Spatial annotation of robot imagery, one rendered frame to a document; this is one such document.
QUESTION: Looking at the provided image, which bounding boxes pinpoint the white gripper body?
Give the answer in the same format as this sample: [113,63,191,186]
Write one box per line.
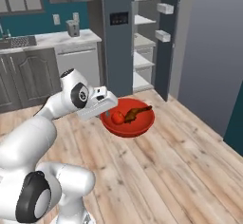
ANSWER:
[76,90,119,122]

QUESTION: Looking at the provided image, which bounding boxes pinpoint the red tomato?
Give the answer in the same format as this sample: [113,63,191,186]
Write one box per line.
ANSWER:
[111,110,126,126]

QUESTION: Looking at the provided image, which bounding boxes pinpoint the brown chicken drumstick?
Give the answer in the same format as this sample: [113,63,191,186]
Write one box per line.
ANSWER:
[123,104,154,124]

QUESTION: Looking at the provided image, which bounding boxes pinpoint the red bowl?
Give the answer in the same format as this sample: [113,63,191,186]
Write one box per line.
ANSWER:
[100,97,157,139]

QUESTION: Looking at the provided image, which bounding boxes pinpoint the closed fridge door with panel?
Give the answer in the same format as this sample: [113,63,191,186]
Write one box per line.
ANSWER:
[101,0,135,98]

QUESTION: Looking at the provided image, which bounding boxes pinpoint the open fridge door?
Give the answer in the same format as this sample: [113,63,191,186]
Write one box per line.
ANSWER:
[153,0,181,103]

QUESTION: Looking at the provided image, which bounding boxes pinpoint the dark grey fridge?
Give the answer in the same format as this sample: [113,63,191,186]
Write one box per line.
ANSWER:
[101,0,181,103]

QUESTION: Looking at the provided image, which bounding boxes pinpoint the white fridge door bin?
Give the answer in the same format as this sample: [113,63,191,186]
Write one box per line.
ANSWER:
[155,29,172,44]
[157,2,175,15]

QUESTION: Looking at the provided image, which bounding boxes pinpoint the white dishwasher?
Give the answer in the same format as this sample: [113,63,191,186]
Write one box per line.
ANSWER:
[54,42,102,89]

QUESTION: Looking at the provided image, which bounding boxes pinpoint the grey lower cupboards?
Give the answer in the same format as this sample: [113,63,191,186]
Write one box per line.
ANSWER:
[0,47,63,114]

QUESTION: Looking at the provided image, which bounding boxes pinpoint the grey toaster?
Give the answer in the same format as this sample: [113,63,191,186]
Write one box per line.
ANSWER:
[65,19,81,38]

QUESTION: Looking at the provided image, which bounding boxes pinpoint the grey sink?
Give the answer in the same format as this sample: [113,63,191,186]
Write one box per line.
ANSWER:
[0,35,38,50]

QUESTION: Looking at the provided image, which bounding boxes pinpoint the grey tap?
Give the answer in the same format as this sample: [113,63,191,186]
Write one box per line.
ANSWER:
[0,24,12,41]

